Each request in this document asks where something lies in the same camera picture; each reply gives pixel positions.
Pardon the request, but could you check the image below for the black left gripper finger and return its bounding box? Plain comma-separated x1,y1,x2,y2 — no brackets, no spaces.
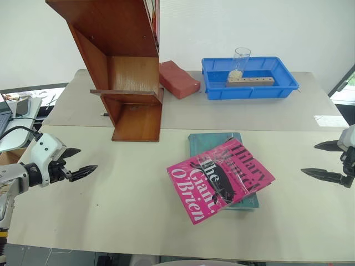
61,147,82,161
67,165,99,183

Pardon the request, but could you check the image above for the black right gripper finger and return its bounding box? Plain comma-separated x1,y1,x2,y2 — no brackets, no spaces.
313,140,340,152
300,167,355,190

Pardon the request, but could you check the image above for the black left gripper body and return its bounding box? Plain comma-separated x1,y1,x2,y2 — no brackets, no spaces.
48,156,72,185

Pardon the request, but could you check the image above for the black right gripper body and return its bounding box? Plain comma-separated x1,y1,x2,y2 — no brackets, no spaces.
339,147,355,178

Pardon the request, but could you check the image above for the pink paperback book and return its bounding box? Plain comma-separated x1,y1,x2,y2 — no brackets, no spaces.
166,138,276,227

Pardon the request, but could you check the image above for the teal hardcover book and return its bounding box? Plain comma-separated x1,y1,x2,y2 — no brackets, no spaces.
187,132,261,211

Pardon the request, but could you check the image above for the brown wooden bookshelf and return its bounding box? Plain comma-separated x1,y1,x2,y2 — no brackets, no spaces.
45,0,165,143

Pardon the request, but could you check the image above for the black side desk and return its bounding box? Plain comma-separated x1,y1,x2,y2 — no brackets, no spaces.
0,82,69,127

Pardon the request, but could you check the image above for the brown cardboard box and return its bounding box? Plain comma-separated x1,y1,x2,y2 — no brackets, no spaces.
0,147,28,165

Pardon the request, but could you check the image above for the white side stand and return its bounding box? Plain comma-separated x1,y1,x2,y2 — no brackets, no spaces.
0,96,43,152

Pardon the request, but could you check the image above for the metal hand tool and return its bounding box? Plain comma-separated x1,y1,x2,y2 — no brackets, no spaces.
45,92,58,111

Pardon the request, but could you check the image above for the black smartphone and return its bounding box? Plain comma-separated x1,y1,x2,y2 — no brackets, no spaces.
14,99,29,118

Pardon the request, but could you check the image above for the grey laptop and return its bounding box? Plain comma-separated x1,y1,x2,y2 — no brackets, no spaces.
0,92,14,134

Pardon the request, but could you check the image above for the wooden block with holes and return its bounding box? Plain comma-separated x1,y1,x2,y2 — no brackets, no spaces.
226,77,276,88

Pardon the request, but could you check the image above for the blue plastic bin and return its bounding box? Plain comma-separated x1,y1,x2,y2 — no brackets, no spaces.
201,56,301,101

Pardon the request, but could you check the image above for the clear plastic cup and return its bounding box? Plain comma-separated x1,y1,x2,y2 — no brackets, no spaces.
232,47,252,79

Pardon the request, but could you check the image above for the red brick block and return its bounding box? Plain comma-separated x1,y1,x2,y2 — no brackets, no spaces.
159,60,201,99

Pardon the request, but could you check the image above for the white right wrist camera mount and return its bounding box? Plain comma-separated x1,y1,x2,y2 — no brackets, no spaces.
336,127,355,154

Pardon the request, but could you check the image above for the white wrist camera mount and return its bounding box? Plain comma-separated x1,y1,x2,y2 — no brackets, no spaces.
336,127,355,154
30,132,68,188

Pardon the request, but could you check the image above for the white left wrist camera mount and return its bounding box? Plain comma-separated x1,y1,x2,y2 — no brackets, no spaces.
30,132,68,188

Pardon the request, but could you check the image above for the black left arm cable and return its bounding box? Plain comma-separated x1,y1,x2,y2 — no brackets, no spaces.
0,125,43,142

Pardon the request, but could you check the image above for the black window frame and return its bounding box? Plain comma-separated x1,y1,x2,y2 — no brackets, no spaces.
328,63,355,98

